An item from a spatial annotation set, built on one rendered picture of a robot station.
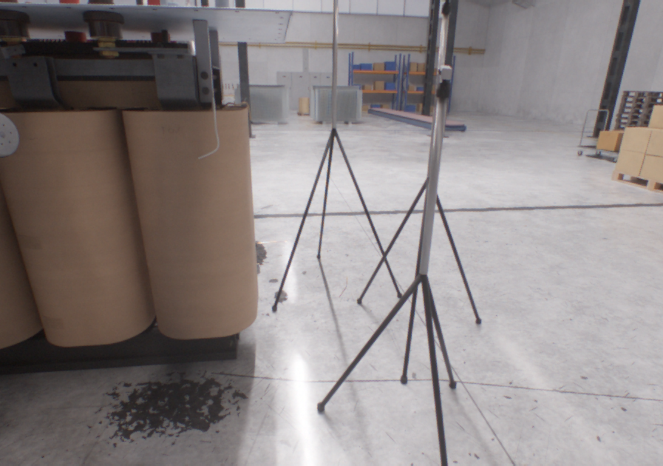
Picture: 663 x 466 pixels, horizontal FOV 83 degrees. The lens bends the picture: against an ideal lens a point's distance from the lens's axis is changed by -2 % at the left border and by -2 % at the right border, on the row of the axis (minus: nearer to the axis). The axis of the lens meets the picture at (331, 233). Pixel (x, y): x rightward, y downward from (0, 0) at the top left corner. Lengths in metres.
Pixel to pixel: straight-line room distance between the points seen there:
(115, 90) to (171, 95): 0.23
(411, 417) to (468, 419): 0.21
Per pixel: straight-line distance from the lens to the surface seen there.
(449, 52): 10.65
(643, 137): 6.60
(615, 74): 13.38
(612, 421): 1.91
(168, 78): 1.41
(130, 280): 1.67
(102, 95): 1.58
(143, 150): 1.44
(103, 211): 1.55
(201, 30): 1.47
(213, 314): 1.60
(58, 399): 1.94
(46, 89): 1.55
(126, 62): 1.51
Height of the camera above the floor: 1.15
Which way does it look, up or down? 21 degrees down
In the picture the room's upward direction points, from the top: 1 degrees clockwise
